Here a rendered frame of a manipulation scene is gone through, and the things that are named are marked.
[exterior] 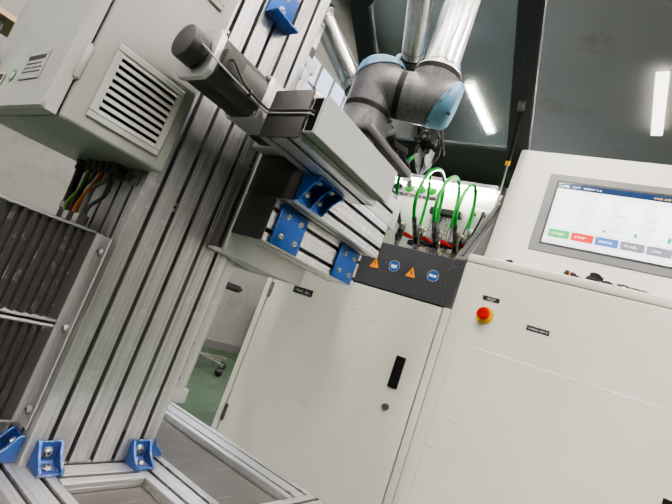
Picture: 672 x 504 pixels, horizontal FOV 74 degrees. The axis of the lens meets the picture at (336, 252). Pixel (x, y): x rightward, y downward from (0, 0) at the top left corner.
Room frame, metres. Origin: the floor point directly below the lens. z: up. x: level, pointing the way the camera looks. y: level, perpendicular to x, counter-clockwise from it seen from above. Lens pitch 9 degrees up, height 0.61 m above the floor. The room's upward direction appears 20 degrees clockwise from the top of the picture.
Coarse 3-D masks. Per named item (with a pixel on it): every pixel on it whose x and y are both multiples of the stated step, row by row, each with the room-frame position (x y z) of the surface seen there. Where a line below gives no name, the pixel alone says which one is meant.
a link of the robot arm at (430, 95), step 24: (456, 0) 0.95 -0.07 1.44; (480, 0) 0.97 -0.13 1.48; (456, 24) 0.95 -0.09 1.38; (432, 48) 0.97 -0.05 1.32; (456, 48) 0.96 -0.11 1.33; (408, 72) 0.97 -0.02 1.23; (432, 72) 0.94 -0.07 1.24; (456, 72) 0.95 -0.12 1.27; (408, 96) 0.96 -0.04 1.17; (432, 96) 0.95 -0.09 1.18; (456, 96) 0.94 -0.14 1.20; (408, 120) 1.01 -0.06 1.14; (432, 120) 0.98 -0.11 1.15
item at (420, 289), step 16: (384, 256) 1.51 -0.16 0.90; (400, 256) 1.48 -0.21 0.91; (416, 256) 1.45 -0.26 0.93; (432, 256) 1.43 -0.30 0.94; (368, 272) 1.52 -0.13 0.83; (384, 272) 1.50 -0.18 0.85; (400, 272) 1.47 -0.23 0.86; (448, 272) 1.40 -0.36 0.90; (384, 288) 1.49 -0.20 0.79; (400, 288) 1.46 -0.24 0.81; (416, 288) 1.44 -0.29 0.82; (432, 288) 1.41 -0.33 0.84
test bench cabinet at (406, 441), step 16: (432, 304) 1.43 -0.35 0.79; (256, 320) 1.71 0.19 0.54; (240, 352) 1.71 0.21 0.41; (432, 352) 1.38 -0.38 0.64; (432, 368) 1.38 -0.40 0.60; (224, 400) 1.71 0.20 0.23; (416, 400) 1.38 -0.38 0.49; (416, 416) 1.38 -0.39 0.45; (400, 448) 1.39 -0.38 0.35; (400, 464) 1.38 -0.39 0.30
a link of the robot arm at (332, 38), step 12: (336, 24) 1.32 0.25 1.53; (324, 36) 1.33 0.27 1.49; (336, 36) 1.31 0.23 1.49; (324, 48) 1.36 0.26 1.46; (336, 48) 1.32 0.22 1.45; (348, 48) 1.33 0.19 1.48; (336, 60) 1.33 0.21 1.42; (348, 60) 1.32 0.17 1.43; (336, 72) 1.35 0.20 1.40; (348, 72) 1.32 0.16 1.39; (348, 84) 1.33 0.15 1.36
